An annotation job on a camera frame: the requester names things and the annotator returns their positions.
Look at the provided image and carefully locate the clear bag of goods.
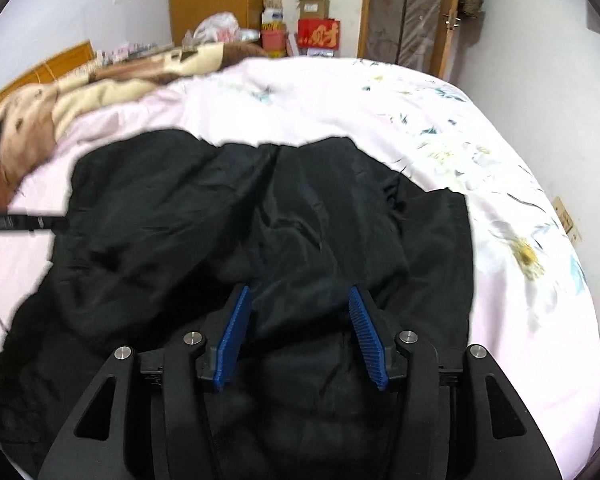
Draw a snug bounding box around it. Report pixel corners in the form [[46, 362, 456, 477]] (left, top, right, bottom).
[[262, 0, 286, 31]]

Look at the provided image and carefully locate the wooden headboard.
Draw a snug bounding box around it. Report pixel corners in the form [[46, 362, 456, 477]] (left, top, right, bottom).
[[0, 40, 101, 106]]

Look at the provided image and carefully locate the pink patterned cloth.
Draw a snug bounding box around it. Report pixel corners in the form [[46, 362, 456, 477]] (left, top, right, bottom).
[[97, 42, 173, 61]]

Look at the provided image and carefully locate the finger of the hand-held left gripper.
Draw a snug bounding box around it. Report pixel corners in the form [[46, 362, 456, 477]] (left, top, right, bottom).
[[0, 213, 67, 234]]

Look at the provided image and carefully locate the pink plastic bin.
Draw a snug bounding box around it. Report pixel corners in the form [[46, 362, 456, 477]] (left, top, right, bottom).
[[260, 30, 288, 53]]

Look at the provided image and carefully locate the red gift box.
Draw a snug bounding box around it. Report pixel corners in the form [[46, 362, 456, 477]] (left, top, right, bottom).
[[297, 19, 341, 51]]

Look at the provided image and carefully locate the wooden framed door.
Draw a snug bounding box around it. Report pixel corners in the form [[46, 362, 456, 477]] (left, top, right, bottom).
[[357, 0, 463, 81]]

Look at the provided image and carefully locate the cardboard box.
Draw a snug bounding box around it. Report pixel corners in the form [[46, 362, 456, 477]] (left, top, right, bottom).
[[297, 0, 331, 21]]

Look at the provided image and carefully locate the brown dog print blanket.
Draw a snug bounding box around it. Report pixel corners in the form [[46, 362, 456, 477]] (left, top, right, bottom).
[[0, 42, 271, 211]]

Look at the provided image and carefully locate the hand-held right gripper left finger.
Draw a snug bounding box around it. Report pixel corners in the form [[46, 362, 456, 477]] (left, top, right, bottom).
[[37, 284, 254, 480]]

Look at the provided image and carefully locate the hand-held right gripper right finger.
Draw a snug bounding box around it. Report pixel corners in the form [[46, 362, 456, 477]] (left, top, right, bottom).
[[347, 285, 563, 480]]

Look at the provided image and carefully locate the black puffer jacket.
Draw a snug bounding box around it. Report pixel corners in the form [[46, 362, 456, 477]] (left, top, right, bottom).
[[0, 127, 476, 480]]

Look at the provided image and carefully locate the white plastic bag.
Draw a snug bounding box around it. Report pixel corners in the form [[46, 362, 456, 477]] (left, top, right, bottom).
[[192, 12, 243, 43]]

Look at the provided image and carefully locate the pink floral bed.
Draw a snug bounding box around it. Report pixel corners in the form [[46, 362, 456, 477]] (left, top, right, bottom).
[[0, 55, 600, 480]]

